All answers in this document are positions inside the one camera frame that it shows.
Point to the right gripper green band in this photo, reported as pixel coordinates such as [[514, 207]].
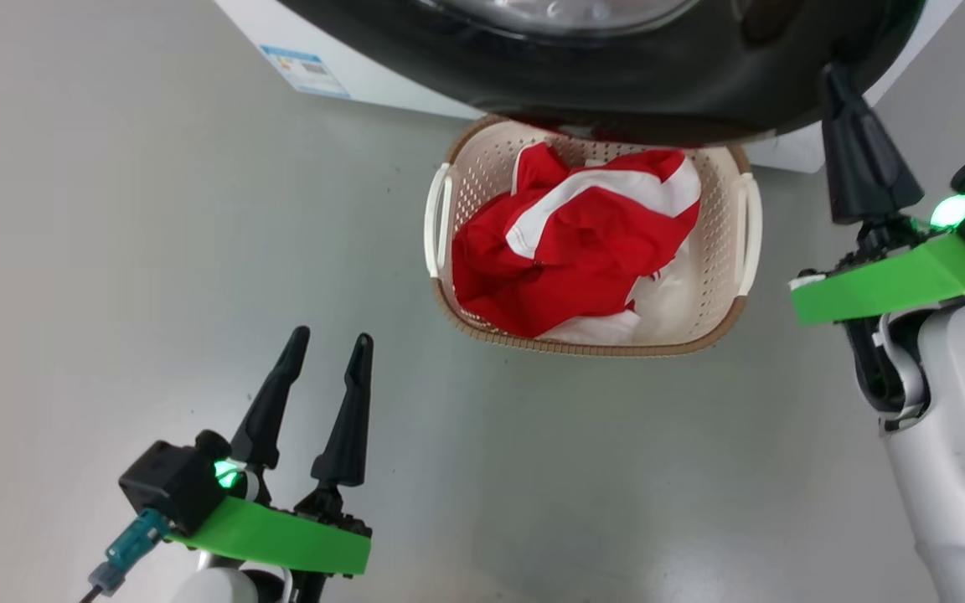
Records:
[[893, 285]]

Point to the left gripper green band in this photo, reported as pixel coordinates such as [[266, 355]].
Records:
[[281, 536]]

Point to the dark grey washing machine door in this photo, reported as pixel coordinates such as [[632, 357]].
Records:
[[658, 84]]

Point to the red and white garment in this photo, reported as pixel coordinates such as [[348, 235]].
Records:
[[575, 268]]

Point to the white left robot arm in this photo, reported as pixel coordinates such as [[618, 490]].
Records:
[[214, 586]]

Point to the cream perforated laundry basket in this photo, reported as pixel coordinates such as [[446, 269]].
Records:
[[717, 251]]

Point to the white front-load washing machine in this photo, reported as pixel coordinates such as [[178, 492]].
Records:
[[382, 75]]

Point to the blue energy label sticker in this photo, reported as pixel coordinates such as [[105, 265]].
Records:
[[307, 71]]

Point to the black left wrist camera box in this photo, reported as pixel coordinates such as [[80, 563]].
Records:
[[172, 486]]

